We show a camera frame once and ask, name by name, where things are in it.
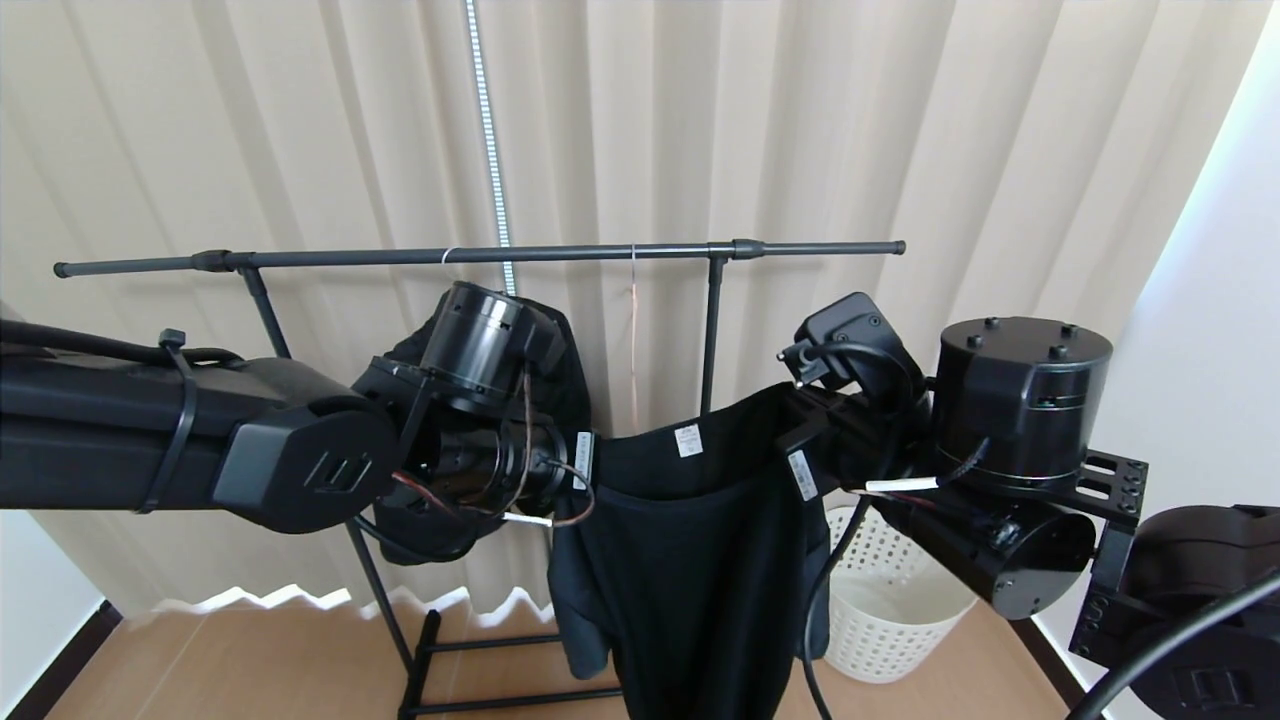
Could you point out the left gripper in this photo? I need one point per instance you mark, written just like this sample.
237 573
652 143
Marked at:
500 470

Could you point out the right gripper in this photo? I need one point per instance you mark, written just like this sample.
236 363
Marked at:
880 440

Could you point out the black shorts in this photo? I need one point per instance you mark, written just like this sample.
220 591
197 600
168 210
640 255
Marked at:
575 380

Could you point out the black garment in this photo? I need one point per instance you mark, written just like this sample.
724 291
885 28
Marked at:
690 580

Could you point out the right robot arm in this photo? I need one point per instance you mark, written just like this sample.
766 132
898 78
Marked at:
1020 400

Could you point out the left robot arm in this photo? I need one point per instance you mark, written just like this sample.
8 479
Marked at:
150 440

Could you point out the white laundry basket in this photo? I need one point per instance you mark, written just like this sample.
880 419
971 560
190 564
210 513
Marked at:
900 620

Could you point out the black clothes rack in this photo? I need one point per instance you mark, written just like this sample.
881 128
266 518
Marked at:
400 256

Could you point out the beige curtain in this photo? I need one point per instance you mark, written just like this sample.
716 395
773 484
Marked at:
800 120

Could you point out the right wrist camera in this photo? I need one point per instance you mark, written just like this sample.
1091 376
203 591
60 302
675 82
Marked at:
850 335

